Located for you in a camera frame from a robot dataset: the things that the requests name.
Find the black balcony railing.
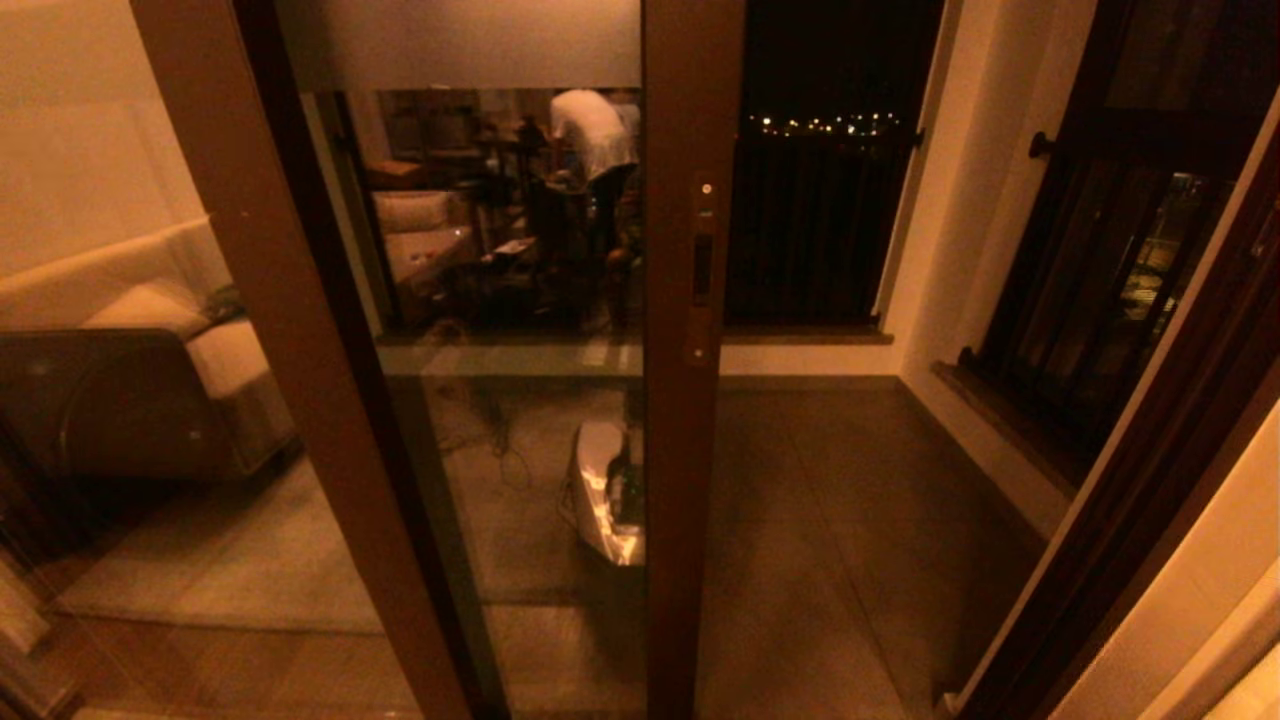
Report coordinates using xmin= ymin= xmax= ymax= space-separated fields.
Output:
xmin=725 ymin=125 xmax=926 ymax=326

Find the stone window sill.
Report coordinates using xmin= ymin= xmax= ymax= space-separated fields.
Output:
xmin=930 ymin=358 xmax=1096 ymax=496

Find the dark brown door frame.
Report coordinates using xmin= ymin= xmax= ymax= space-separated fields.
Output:
xmin=945 ymin=100 xmax=1280 ymax=720

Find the brown framed sliding glass door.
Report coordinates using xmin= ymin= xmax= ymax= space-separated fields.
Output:
xmin=270 ymin=0 xmax=749 ymax=720

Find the brown framed fixed glass panel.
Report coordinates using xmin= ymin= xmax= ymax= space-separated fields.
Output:
xmin=0 ymin=0 xmax=476 ymax=720

